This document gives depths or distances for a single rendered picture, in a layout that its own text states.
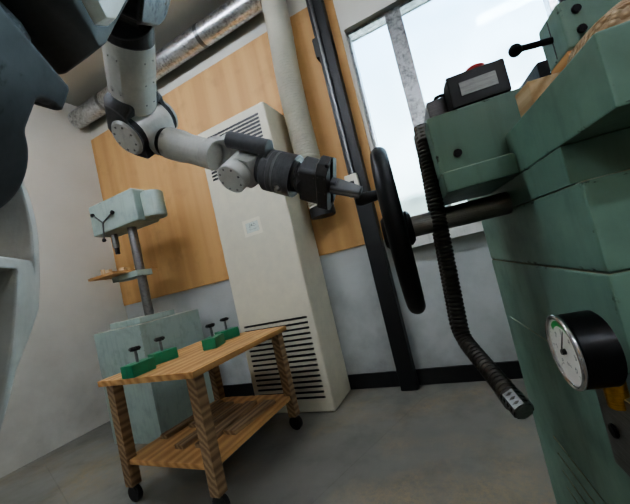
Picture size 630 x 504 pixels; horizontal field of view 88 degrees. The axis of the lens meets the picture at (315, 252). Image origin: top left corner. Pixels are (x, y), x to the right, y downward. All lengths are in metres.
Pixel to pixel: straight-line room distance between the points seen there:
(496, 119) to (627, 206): 0.23
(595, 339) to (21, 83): 0.52
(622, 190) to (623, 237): 0.04
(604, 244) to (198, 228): 2.48
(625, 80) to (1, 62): 0.48
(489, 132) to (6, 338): 0.61
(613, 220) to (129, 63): 0.76
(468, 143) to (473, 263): 1.42
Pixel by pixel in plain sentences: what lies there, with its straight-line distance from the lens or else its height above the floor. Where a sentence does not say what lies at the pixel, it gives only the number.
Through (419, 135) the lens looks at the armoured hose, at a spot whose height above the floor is 0.95.
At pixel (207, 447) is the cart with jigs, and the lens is 1.41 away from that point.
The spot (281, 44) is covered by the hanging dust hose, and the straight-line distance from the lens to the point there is 2.32.
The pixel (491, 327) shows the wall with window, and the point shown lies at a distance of 1.99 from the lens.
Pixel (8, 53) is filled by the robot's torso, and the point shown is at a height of 1.00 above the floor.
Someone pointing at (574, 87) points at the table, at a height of 0.88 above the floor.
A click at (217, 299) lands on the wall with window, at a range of 2.59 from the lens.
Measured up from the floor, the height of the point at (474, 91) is 0.97.
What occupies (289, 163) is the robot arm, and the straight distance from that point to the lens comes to 0.66.
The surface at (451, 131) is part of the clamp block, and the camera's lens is 0.55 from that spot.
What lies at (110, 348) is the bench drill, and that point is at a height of 0.60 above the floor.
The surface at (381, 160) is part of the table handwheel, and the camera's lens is 0.49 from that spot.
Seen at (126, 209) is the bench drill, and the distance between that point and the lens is 2.50.
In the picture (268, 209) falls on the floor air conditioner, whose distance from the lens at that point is 1.93.
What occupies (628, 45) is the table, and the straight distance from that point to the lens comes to 0.36.
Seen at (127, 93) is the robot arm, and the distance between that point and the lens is 0.81.
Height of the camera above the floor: 0.78
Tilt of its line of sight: 3 degrees up
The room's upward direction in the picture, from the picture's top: 13 degrees counter-clockwise
